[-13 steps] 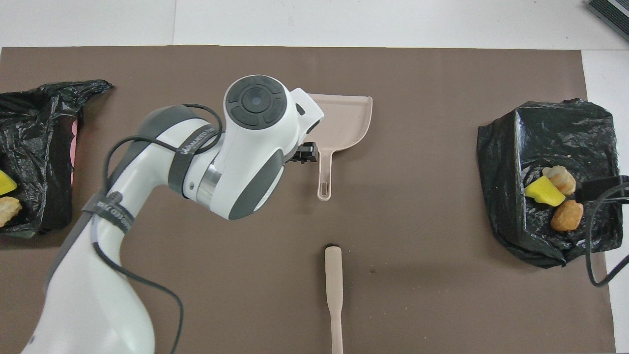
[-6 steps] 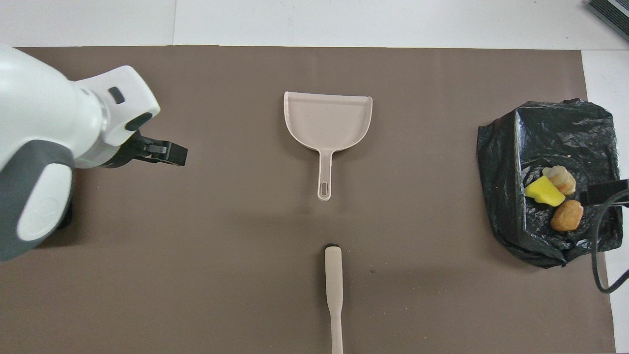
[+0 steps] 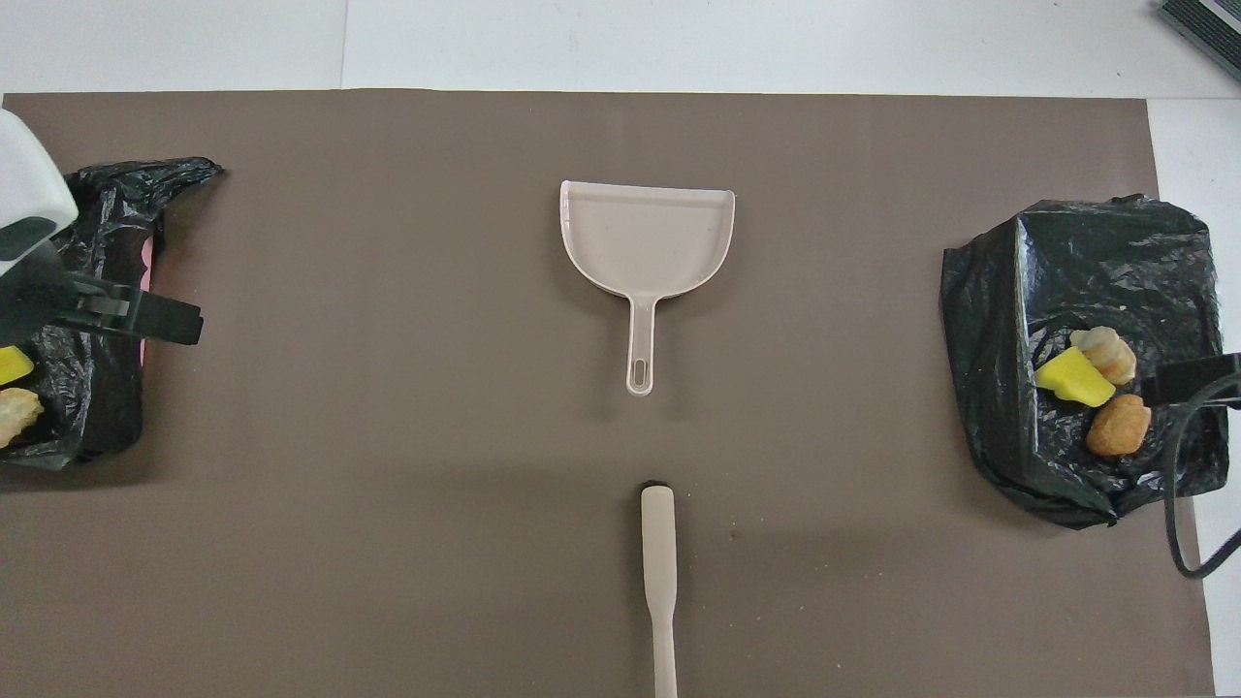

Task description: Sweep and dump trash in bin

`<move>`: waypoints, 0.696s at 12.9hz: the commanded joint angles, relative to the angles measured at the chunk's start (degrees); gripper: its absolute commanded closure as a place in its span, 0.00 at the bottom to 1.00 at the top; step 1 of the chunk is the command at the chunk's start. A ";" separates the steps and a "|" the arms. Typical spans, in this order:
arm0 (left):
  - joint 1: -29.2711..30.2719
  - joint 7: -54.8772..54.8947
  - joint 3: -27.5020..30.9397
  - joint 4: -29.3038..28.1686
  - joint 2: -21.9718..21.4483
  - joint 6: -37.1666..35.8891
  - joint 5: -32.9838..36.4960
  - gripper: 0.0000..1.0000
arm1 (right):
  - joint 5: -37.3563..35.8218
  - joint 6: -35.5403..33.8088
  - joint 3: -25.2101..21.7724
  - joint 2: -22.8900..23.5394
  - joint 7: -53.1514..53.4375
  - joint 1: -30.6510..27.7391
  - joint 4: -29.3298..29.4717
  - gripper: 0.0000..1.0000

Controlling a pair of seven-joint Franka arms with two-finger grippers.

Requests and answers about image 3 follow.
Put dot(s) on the black bag pink bin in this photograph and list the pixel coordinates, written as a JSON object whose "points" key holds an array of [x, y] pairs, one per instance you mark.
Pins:
{"points": [[107, 388]]}

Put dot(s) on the brown table mat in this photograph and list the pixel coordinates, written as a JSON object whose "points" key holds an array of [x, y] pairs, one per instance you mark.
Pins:
{"points": [[388, 436]]}

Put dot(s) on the beige plastic dustpan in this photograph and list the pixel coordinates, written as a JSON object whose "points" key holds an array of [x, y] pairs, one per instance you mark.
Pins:
{"points": [[645, 237]]}

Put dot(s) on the black bag lined bin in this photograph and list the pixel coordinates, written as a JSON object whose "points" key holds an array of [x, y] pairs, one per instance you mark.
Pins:
{"points": [[1115, 271]]}

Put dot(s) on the yellow green sponge piece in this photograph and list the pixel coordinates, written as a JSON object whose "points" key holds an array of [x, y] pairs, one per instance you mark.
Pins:
{"points": [[1071, 378], [12, 366]]}

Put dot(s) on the toy croissant half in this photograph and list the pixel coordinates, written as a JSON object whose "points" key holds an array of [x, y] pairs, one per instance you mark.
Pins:
{"points": [[1110, 354]]}

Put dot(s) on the striped toy croissant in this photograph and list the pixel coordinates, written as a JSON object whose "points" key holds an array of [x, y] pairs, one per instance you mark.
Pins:
{"points": [[15, 415]]}

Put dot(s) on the brown toy bread roll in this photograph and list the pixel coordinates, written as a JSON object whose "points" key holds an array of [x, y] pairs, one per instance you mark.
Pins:
{"points": [[1119, 426]]}

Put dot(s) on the beige hand brush black bristles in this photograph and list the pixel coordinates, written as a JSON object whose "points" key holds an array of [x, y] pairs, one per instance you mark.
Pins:
{"points": [[658, 562]]}

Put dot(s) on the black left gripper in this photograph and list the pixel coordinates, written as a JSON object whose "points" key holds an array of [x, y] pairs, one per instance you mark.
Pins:
{"points": [[29, 291]]}

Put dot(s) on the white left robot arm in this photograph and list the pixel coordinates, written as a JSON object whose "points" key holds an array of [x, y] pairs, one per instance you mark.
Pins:
{"points": [[29, 184]]}

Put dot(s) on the dark ribbed object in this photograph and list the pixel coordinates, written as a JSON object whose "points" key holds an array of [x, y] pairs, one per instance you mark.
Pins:
{"points": [[1207, 29]]}

